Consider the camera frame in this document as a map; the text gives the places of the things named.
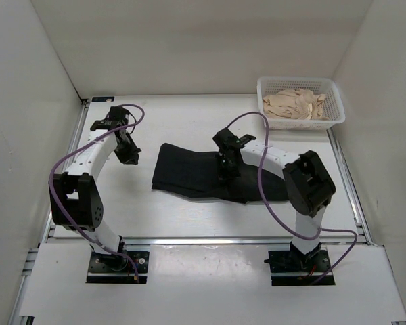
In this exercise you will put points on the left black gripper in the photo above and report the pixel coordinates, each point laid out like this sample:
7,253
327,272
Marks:
128,158

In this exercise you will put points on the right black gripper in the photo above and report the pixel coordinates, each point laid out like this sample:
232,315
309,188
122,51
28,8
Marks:
224,175

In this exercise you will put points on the black trousers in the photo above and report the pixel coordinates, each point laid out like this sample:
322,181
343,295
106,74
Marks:
194,175

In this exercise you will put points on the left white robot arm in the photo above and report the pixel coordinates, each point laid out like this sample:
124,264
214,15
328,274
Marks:
76,204

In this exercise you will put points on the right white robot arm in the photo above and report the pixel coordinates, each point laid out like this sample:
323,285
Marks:
308,184

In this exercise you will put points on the beige trousers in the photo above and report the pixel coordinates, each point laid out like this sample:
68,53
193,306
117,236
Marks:
295,104

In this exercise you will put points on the white plastic basket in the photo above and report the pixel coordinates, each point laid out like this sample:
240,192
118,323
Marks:
333,106

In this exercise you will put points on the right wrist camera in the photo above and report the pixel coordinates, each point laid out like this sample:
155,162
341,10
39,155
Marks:
225,139

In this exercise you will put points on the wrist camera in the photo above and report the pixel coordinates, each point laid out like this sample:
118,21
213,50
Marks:
118,114
225,139

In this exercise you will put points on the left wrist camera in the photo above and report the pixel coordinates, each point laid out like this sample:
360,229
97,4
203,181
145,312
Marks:
118,114

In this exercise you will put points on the black corner bracket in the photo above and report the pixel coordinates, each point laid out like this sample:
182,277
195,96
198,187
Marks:
102,99

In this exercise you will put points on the front aluminium rail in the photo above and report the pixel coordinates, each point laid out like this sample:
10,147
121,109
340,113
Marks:
214,241

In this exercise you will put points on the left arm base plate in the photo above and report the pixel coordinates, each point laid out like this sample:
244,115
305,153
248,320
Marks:
107,268

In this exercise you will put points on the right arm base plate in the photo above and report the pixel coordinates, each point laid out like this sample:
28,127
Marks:
288,269

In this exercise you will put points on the left aluminium frame rail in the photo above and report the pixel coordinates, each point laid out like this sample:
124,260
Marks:
47,226

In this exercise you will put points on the aluminium frame rail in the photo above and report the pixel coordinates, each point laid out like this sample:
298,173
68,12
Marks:
47,226
350,189

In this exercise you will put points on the right aluminium frame rail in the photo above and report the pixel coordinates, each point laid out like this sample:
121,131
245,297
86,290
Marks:
350,189

